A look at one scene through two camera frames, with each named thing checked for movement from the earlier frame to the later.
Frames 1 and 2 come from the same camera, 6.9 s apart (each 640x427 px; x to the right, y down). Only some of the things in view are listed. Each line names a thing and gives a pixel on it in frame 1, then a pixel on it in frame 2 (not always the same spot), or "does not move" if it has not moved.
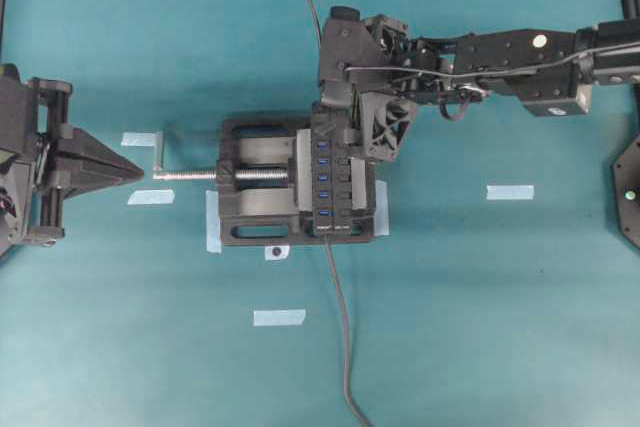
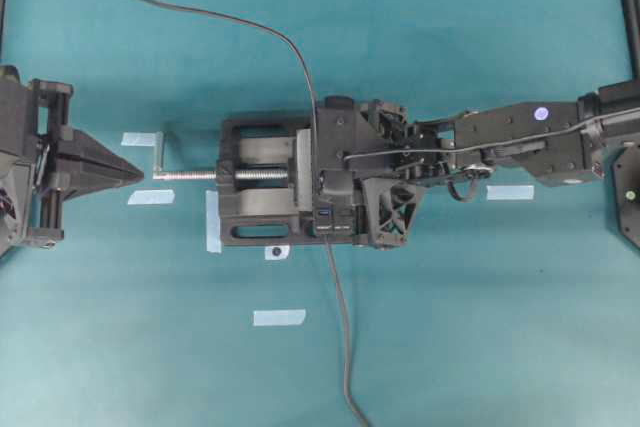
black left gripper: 42,159 does not move
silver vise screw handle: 161,174 does not move
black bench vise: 267,187 does not move
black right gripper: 372,56 to 375,144
